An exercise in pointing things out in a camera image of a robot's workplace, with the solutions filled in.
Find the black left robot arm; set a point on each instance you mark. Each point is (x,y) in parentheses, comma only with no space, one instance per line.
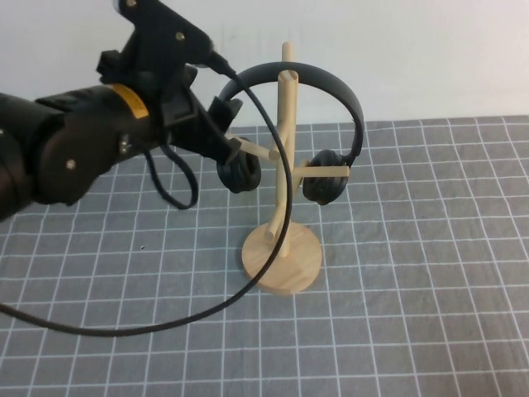
(62,140)

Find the wooden headphone stand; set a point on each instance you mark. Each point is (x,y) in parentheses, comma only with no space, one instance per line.
(289,264)

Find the black over-ear headphones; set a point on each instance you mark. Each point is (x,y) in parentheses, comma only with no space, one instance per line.
(330,80)

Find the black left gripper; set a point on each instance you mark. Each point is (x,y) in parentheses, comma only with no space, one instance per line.
(177,111)

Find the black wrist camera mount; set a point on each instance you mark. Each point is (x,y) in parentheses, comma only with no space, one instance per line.
(165,37)

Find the grey white-checked tablecloth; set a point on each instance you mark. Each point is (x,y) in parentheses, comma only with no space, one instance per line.
(413,289)

